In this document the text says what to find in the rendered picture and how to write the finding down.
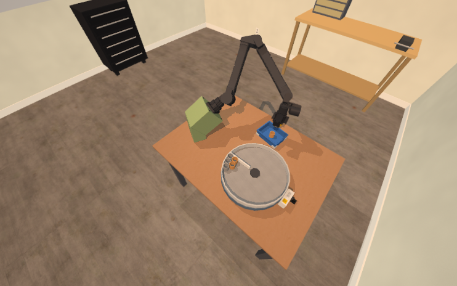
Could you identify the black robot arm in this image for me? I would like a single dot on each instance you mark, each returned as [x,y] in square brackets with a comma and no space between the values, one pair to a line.
[229,96]

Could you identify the blue crate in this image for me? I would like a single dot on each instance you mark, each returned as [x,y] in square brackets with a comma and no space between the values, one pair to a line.
[265,130]

